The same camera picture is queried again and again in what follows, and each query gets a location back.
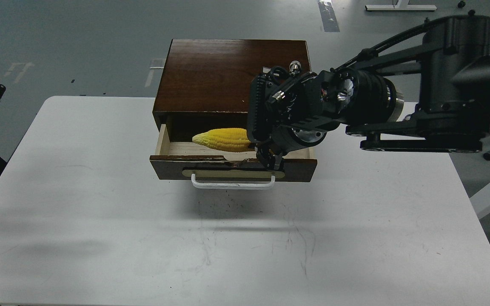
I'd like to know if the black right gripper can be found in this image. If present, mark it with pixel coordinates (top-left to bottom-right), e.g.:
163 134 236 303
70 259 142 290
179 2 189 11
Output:
247 66 356 171

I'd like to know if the yellow corn cob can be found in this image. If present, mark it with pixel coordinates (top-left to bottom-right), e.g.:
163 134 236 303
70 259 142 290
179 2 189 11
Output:
192 128 253 153

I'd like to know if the wooden drawer with white handle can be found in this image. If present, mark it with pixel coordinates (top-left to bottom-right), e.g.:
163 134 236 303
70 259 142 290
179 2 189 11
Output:
150 124 318 183

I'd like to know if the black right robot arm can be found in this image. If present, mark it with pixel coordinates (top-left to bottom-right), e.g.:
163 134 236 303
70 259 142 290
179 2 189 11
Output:
246 15 490 170

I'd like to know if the dark wooden cabinet box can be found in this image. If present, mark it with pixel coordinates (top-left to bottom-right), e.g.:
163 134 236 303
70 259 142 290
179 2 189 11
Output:
152 39 311 128

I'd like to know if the grey floor tape strip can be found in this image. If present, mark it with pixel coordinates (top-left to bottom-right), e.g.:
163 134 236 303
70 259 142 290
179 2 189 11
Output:
317 0 340 33

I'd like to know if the white stand base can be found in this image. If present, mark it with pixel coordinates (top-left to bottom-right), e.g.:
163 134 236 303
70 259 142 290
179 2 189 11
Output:
365 0 437 11

